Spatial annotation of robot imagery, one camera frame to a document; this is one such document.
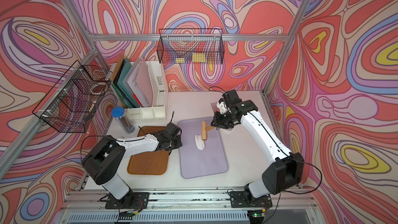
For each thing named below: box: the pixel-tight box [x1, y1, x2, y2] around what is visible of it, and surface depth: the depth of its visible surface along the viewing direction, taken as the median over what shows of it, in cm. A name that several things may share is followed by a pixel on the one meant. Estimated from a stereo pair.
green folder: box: [115, 58, 140, 109], surface depth 92 cm
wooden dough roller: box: [201, 120, 215, 140], surface depth 85 cm
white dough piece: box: [194, 134, 205, 150], surface depth 93 cm
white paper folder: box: [126, 58, 154, 107], surface depth 95 cm
